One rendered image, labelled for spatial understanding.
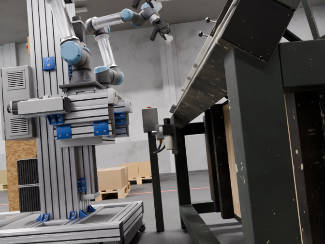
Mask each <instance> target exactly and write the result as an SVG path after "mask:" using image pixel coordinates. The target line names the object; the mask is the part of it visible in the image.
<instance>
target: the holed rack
mask: <svg viewBox="0 0 325 244"><path fill-rule="evenodd" d="M236 2H237V0H234V1H233V3H232V4H231V6H230V8H229V10H228V12H227V14H226V15H225V17H224V19H223V21H222V23H221V24H220V26H219V28H218V30H217V32H216V34H215V35H214V37H213V39H212V41H211V43H210V45H209V46H208V48H207V50H206V52H205V54H204V56H203V57H202V59H201V61H200V63H199V65H198V66H197V68H196V70H195V72H194V74H193V76H192V77H191V79H190V81H189V83H188V85H187V87H186V89H185V91H186V90H187V88H188V86H189V84H190V83H191V81H192V79H193V77H194V76H195V74H196V72H197V70H198V69H199V67H200V65H201V63H202V62H203V60H204V58H205V56H206V55H207V53H208V51H209V50H210V48H211V46H212V44H213V43H214V41H215V39H216V37H217V36H218V34H219V32H220V30H221V29H222V27H223V25H224V23H225V22H226V20H227V18H228V16H229V14H230V13H231V11H232V9H233V7H234V6H235V4H236ZM185 91H184V92H183V94H182V96H181V98H182V97H183V95H184V93H185ZM181 98H180V100H181ZM180 100H179V102H180ZM179 102H178V103H177V106H178V104H179Z"/></svg>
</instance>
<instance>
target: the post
mask: <svg viewBox="0 0 325 244"><path fill-rule="evenodd" d="M148 145H149V156H150V166H151V177H152V188H153V198H154V209H155V220H156V230H157V232H158V231H164V221H163V207H162V196H161V186H160V175H159V165H158V154H157V153H153V152H154V151H156V150H157V144H156V135H155V136H152V132H148Z"/></svg>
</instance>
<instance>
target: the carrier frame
mask: <svg viewBox="0 0 325 244"><path fill-rule="evenodd" d="M224 67H225V76H226V85H227V94H228V100H226V101H225V102H223V103H222V104H214V105H213V106H211V107H210V108H209V109H207V110H206V111H205V112H204V113H205V115H204V116H203V122H193V123H188V124H187V125H186V126H184V127H183V128H181V129H179V128H177V127H176V136H177V150H178V154H174V159H175V169H176V179H177V194H178V203H179V214H180V224H181V228H182V229H187V231H188V233H189V236H190V238H191V240H192V242H193V244H221V243H220V242H219V241H218V239H217V238H216V237H215V235H214V234H213V233H212V231H211V230H210V229H209V227H208V226H207V225H206V223H205V222H204V221H203V219H202V218H201V216H200V215H199V214H205V213H214V212H217V213H219V212H221V217H222V219H232V218H234V219H236V220H237V221H238V222H239V223H241V224H242V232H243V241H244V244H302V241H303V244H325V35H323V36H322V37H320V38H319V39H317V40H305V41H294V42H283V43H279V45H278V46H277V47H276V49H275V51H274V53H273V55H272V57H271V59H270V61H269V63H265V62H263V61H261V60H259V59H257V58H255V57H253V56H252V55H250V54H248V53H246V52H244V51H242V50H240V49H238V48H235V47H233V48H232V49H231V50H230V52H229V53H228V54H227V55H226V57H225V58H224ZM284 94H285V100H284ZM285 101H286V109H287V117H288V125H289V133H290V141H291V149H292V157H293V165H294V173H295V181H294V173H293V165H292V157H291V149H290V141H289V133H288V125H287V117H286V109H285ZM228 103H229V112H230V121H231V129H232V139H233V147H234V156H235V166H236V178H237V187H238V196H239V204H240V214H241V218H240V217H239V216H237V215H236V214H235V213H234V205H233V196H232V187H231V178H230V169H229V160H228V150H227V142H226V132H225V124H224V114H223V106H224V105H226V104H228ZM198 134H205V143H206V152H207V166H208V175H209V184H210V194H211V200H207V201H197V202H191V195H190V185H189V175H188V165H187V155H186V145H185V136H187V135H198ZM295 184H296V193H297V200H296V193H295ZM297 201H298V209H299V217H300V225H301V233H302V241H301V233H300V225H299V217H298V209H297Z"/></svg>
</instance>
